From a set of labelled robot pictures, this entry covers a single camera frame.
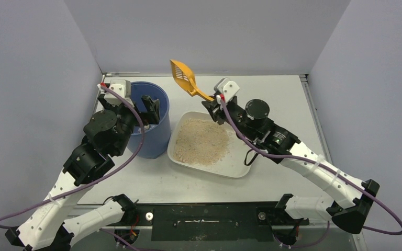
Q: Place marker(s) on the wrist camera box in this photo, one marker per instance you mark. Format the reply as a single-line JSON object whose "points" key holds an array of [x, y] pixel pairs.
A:
{"points": [[120, 87], [225, 90]]}

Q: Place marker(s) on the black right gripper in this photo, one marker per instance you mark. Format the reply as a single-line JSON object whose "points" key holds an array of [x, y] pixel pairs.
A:
{"points": [[213, 110]]}

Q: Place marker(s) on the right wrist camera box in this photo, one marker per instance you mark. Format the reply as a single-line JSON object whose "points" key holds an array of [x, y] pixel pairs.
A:
{"points": [[225, 90]]}

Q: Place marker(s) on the beige cat litter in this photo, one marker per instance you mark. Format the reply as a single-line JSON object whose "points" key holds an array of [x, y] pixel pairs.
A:
{"points": [[200, 142]]}

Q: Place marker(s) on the blue plastic bucket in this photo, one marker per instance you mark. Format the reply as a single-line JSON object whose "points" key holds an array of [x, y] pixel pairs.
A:
{"points": [[157, 136]]}

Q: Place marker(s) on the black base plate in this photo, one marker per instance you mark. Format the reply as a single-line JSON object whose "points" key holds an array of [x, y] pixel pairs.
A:
{"points": [[230, 221]]}

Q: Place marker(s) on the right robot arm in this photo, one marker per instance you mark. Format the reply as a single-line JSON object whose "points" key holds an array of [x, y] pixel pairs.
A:
{"points": [[348, 200]]}

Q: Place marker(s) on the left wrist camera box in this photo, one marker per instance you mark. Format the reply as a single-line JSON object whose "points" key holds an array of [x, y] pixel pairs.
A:
{"points": [[120, 87]]}

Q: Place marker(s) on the yellow slotted litter scoop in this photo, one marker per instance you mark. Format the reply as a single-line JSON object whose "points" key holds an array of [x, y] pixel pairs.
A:
{"points": [[185, 79]]}

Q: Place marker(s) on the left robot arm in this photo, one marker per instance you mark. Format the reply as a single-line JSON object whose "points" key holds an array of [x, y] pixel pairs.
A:
{"points": [[106, 135]]}

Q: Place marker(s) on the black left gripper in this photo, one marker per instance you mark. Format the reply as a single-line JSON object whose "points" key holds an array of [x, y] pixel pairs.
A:
{"points": [[131, 109]]}

